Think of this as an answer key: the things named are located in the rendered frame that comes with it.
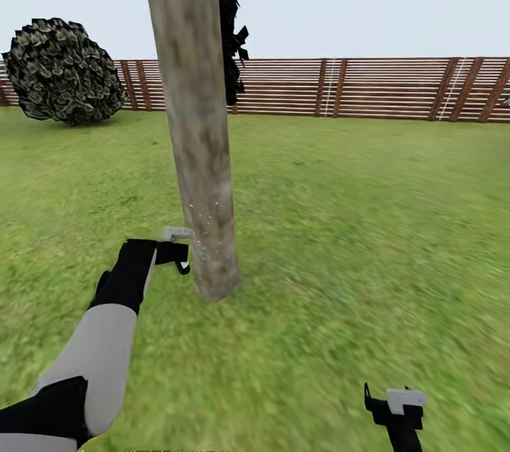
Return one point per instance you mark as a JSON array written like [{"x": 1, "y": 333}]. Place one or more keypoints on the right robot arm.
[{"x": 401, "y": 414}]

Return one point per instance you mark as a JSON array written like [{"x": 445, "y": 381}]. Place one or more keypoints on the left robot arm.
[{"x": 82, "y": 393}]

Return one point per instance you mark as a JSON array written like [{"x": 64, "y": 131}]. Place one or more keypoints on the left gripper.
[{"x": 176, "y": 252}]

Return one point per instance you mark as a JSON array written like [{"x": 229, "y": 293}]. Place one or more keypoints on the pesticide atomizer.
[{"x": 183, "y": 269}]

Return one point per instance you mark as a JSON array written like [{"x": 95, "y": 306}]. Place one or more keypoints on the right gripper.
[{"x": 409, "y": 421}]

